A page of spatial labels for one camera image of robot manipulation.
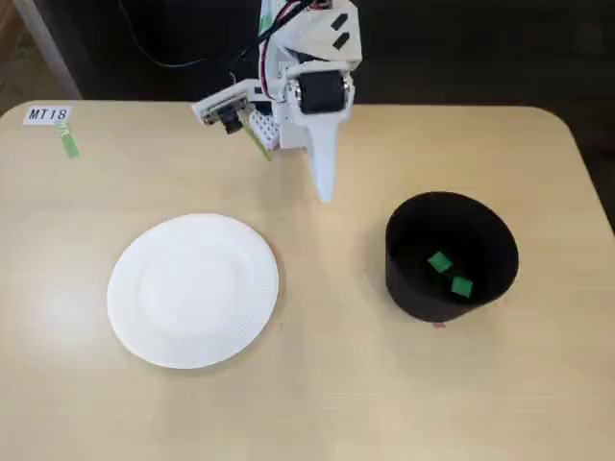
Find black pot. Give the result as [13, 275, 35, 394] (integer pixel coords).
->
[383, 190, 521, 325]

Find green cube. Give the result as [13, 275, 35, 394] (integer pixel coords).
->
[427, 250, 455, 274]
[449, 275, 475, 299]

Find green tape strip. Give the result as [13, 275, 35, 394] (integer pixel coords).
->
[55, 121, 82, 160]

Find wrist camera on white mount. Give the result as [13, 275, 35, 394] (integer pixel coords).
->
[191, 79, 257, 136]

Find grey furniture leg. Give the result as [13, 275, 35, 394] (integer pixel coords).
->
[12, 0, 84, 101]

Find white MT18 label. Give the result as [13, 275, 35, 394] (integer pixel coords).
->
[22, 102, 73, 127]

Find white paper plate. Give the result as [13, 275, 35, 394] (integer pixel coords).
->
[106, 212, 281, 371]

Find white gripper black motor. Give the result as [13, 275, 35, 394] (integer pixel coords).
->
[238, 36, 357, 204]

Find black cable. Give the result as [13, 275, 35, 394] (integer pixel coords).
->
[116, 0, 263, 69]

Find red and white wires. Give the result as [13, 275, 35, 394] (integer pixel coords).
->
[257, 0, 332, 103]

